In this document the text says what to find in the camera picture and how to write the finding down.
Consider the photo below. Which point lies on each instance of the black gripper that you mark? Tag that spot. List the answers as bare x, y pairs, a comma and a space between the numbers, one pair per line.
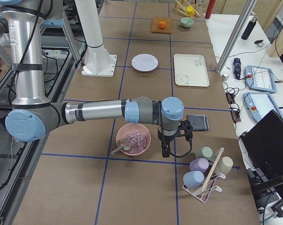
166, 139

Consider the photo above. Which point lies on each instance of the white round plate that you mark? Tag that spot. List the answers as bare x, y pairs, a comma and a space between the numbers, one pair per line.
144, 62

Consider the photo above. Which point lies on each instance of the orange fruit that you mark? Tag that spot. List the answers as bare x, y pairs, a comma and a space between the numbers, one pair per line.
162, 24

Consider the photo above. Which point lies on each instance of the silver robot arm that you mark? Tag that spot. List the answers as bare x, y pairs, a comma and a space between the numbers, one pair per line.
33, 115

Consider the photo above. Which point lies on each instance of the cream bear tray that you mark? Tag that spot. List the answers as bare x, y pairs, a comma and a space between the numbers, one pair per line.
190, 70

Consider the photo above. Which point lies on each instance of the pink bowl with ice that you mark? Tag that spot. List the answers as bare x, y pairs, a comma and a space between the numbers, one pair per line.
138, 136

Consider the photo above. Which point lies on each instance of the purple cup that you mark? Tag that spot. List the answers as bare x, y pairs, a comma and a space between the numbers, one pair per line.
199, 164

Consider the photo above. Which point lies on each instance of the blue cup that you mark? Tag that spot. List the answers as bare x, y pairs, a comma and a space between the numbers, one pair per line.
193, 178

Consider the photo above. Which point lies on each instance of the green pastel cup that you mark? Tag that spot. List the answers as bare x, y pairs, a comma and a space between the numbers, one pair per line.
204, 152

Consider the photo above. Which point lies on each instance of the metal scoop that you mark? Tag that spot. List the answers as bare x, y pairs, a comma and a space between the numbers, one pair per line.
123, 144

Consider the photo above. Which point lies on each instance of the grey folded cloth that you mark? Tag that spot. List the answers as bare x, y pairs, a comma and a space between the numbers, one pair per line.
198, 122

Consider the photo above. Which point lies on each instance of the white cup rack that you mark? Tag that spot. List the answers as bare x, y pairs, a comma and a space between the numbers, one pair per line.
202, 192

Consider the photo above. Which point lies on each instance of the beige cup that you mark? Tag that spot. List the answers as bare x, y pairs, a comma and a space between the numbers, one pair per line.
224, 165

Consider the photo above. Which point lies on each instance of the black laptop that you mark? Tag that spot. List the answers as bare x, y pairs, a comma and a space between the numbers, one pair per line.
264, 144

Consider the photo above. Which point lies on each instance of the near teach pendant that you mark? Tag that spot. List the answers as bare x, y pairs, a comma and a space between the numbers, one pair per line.
260, 104

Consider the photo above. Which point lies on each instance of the teach pendant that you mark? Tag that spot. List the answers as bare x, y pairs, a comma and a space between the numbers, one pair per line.
260, 104
260, 79

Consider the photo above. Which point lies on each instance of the folded dark umbrella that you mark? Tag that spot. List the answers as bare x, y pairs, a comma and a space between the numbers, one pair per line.
237, 68

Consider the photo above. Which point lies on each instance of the far teach pendant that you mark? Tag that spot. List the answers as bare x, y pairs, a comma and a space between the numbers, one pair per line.
260, 79

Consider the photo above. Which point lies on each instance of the wooden cutting board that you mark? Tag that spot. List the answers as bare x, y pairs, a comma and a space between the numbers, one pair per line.
157, 30

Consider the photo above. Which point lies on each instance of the green ceramic bowl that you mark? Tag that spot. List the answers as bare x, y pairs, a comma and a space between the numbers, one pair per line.
186, 22

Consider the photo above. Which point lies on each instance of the yellow mug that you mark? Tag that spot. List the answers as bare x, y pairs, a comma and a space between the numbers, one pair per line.
190, 11

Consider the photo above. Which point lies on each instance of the wooden mug rack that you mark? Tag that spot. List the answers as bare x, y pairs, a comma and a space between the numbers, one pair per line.
181, 5

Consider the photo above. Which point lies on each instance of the black water bottle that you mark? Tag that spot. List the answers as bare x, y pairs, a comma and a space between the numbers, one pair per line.
249, 28

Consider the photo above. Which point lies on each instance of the red bottle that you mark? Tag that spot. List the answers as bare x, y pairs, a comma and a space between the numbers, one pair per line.
210, 8

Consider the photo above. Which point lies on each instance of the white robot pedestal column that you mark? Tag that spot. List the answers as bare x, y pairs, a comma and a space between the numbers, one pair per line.
97, 61

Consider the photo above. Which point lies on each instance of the aluminium frame post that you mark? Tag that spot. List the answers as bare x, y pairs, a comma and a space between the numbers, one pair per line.
235, 33

